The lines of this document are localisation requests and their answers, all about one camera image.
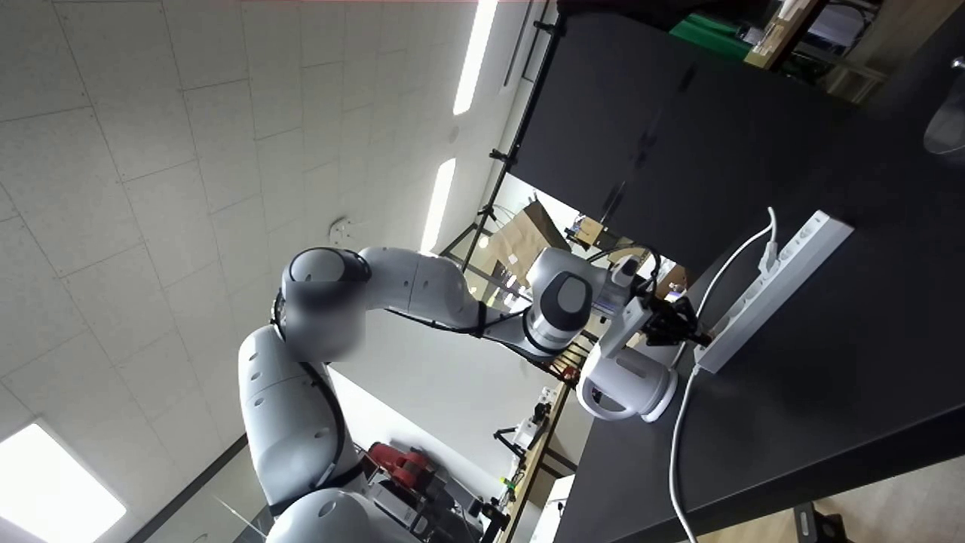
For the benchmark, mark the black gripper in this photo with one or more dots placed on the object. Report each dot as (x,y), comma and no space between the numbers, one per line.
(659,319)

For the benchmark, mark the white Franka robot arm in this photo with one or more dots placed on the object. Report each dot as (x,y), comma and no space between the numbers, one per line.
(290,434)

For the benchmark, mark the large cardboard box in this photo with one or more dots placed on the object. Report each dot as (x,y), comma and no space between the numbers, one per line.
(514,243)

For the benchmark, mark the black backdrop panel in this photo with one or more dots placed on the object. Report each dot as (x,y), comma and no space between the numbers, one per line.
(651,131)

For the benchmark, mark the black tripod stand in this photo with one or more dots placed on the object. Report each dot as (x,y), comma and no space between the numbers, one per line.
(498,175)

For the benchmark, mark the short ceiling light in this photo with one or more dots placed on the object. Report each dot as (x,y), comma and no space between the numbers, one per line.
(438,201)

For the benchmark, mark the green box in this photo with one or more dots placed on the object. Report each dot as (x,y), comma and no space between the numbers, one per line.
(710,34)

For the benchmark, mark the red machine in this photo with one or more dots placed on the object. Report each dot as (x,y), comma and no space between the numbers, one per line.
(395,469)

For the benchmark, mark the grey rounded object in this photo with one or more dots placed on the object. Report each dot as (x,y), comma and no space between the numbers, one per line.
(947,126)

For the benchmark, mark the long ceiling light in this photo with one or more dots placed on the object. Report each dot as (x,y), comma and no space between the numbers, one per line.
(475,55)

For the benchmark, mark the square ceiling light panel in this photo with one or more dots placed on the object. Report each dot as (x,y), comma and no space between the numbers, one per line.
(50,488)

